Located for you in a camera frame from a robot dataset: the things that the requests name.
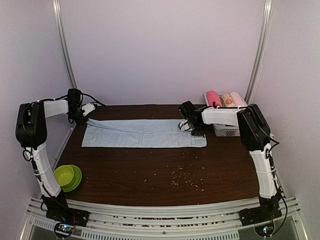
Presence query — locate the magenta pink towel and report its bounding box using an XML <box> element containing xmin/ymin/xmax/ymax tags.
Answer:
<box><xmin>205</xmin><ymin>90</ymin><xmax>222</xmax><ymax>107</ymax></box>

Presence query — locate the white plastic basket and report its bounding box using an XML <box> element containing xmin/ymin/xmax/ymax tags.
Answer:
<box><xmin>202</xmin><ymin>92</ymin><xmax>244</xmax><ymax>137</ymax></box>

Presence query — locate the light blue towel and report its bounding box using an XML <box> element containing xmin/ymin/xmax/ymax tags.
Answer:
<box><xmin>81</xmin><ymin>119</ymin><xmax>207</xmax><ymax>149</ymax></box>

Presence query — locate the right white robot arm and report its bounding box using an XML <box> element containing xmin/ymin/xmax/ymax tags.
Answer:
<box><xmin>178</xmin><ymin>101</ymin><xmax>279</xmax><ymax>200</ymax></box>

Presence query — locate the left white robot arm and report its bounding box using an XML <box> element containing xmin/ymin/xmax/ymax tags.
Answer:
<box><xmin>15</xmin><ymin>97</ymin><xmax>96</xmax><ymax>199</ymax></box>

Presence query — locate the cartoon print rolled towel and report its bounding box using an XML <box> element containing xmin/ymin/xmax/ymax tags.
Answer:
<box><xmin>221</xmin><ymin>93</ymin><xmax>236</xmax><ymax>108</ymax></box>

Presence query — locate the light pink rolled towel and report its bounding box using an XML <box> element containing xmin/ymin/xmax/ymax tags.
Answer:
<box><xmin>230</xmin><ymin>91</ymin><xmax>247</xmax><ymax>108</ymax></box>

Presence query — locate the green bowl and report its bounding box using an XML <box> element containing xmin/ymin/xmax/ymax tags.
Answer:
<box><xmin>53</xmin><ymin>165</ymin><xmax>75</xmax><ymax>187</ymax></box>

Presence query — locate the green plate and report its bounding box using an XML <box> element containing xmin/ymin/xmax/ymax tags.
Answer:
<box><xmin>53</xmin><ymin>164</ymin><xmax>82</xmax><ymax>193</ymax></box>

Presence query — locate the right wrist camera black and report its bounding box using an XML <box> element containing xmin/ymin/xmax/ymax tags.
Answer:
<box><xmin>178</xmin><ymin>100</ymin><xmax>197</xmax><ymax>119</ymax></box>

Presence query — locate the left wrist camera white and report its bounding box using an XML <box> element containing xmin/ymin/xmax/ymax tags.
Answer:
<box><xmin>81</xmin><ymin>103</ymin><xmax>96</xmax><ymax>117</ymax></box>

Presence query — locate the right aluminium post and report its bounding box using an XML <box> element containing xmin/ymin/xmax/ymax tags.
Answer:
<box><xmin>244</xmin><ymin>0</ymin><xmax>274</xmax><ymax>104</ymax></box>

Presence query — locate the aluminium post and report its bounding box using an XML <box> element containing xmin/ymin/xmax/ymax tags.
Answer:
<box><xmin>244</xmin><ymin>0</ymin><xmax>274</xmax><ymax>104</ymax></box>
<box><xmin>52</xmin><ymin>0</ymin><xmax>78</xmax><ymax>89</ymax></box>

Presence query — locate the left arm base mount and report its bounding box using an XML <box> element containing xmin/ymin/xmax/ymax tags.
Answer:
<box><xmin>45</xmin><ymin>207</ymin><xmax>90</xmax><ymax>227</ymax></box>

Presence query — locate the aluminium front rail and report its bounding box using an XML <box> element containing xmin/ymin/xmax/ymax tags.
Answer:
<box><xmin>18</xmin><ymin>197</ymin><xmax>308</xmax><ymax>240</ymax></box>

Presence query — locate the left aluminium post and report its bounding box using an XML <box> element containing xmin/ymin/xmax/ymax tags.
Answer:
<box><xmin>52</xmin><ymin>0</ymin><xmax>78</xmax><ymax>89</ymax></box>

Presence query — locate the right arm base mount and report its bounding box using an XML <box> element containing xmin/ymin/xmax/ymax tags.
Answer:
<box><xmin>239</xmin><ymin>205</ymin><xmax>282</xmax><ymax>226</ymax></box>

